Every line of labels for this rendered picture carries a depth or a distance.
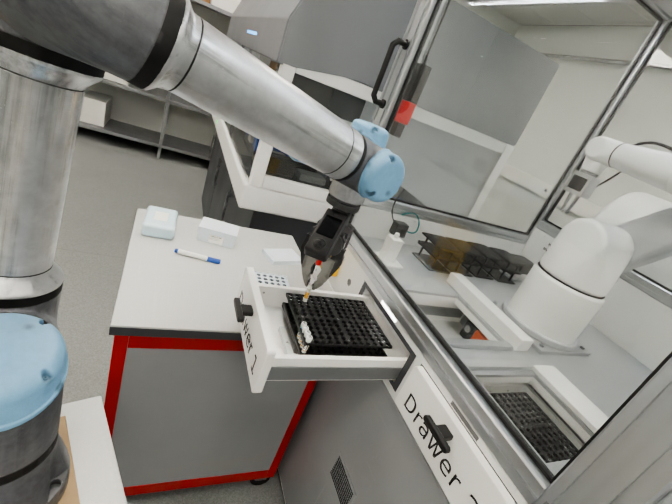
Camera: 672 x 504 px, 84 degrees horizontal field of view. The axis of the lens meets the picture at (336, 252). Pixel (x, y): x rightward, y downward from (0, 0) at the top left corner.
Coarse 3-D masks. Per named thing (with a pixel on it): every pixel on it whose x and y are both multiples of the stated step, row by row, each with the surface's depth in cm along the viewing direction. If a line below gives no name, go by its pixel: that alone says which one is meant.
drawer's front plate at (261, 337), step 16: (240, 288) 92; (256, 288) 83; (256, 304) 78; (256, 320) 76; (256, 336) 75; (272, 336) 71; (256, 352) 73; (272, 352) 68; (256, 368) 72; (256, 384) 71
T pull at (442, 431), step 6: (426, 420) 69; (432, 420) 69; (432, 426) 68; (438, 426) 68; (444, 426) 69; (432, 432) 68; (438, 432) 67; (444, 432) 68; (450, 432) 68; (438, 438) 66; (444, 438) 66; (450, 438) 67; (438, 444) 66; (444, 444) 65; (444, 450) 65; (450, 450) 65
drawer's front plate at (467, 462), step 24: (408, 384) 81; (432, 384) 76; (408, 408) 79; (432, 408) 73; (456, 432) 67; (432, 456) 72; (456, 456) 67; (480, 456) 63; (456, 480) 66; (480, 480) 62
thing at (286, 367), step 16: (272, 288) 93; (288, 288) 95; (304, 288) 97; (272, 304) 95; (368, 304) 105; (272, 320) 91; (384, 320) 98; (288, 336) 87; (400, 352) 90; (272, 368) 72; (288, 368) 74; (304, 368) 75; (320, 368) 77; (336, 368) 78; (352, 368) 80; (368, 368) 82; (384, 368) 84; (400, 368) 86
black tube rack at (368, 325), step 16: (288, 304) 93; (304, 304) 90; (320, 304) 93; (336, 304) 95; (352, 304) 98; (288, 320) 87; (304, 320) 84; (320, 320) 87; (336, 320) 89; (352, 320) 91; (368, 320) 94; (320, 336) 82; (336, 336) 83; (352, 336) 85; (368, 336) 88; (384, 336) 90; (320, 352) 82; (336, 352) 83; (352, 352) 85; (368, 352) 88; (384, 352) 89
